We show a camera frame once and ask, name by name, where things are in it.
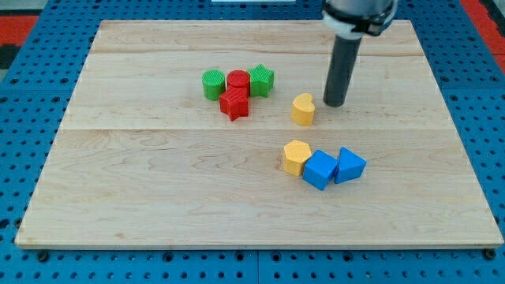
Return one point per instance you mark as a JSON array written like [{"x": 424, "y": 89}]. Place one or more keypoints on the red star block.
[{"x": 235, "y": 103}]

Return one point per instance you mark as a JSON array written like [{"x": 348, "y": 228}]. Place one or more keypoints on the blue cube block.
[{"x": 320, "y": 169}]

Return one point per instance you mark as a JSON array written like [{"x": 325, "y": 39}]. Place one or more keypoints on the blue triangle block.
[{"x": 351, "y": 166}]

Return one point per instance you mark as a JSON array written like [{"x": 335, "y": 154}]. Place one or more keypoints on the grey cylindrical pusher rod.
[{"x": 340, "y": 70}]

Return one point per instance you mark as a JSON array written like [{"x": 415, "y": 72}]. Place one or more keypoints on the red cylinder block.
[{"x": 239, "y": 79}]

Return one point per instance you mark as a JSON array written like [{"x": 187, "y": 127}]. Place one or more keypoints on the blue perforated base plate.
[{"x": 38, "y": 85}]

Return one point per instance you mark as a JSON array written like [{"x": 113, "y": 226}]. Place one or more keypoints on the green star block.
[{"x": 261, "y": 81}]

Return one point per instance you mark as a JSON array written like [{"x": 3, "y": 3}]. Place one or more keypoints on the green cylinder block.
[{"x": 213, "y": 81}]

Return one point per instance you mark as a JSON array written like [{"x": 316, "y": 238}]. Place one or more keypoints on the yellow heart block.
[{"x": 303, "y": 109}]

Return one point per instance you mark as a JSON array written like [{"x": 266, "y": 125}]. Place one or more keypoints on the light wooden board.
[{"x": 142, "y": 160}]

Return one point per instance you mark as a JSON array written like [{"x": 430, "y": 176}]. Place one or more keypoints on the yellow hexagon block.
[{"x": 295, "y": 154}]

